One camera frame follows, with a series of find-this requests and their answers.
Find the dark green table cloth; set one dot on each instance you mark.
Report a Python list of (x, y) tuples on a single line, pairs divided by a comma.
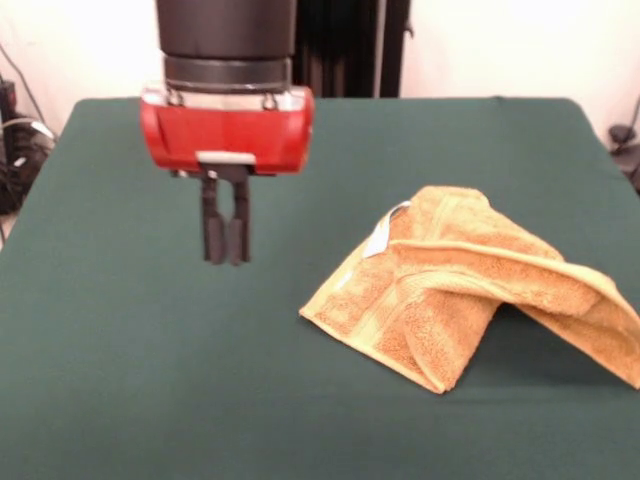
[(150, 325)]

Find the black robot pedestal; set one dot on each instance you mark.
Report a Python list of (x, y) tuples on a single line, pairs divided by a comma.
[(350, 50)]

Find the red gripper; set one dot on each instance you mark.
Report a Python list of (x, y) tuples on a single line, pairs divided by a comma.
[(225, 130)]

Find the tan terry towel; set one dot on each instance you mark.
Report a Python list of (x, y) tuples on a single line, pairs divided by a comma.
[(450, 300)]

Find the black rounded device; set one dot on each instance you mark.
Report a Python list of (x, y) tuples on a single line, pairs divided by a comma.
[(621, 135)]

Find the black plug adapter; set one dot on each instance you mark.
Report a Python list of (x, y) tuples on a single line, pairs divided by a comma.
[(7, 95)]

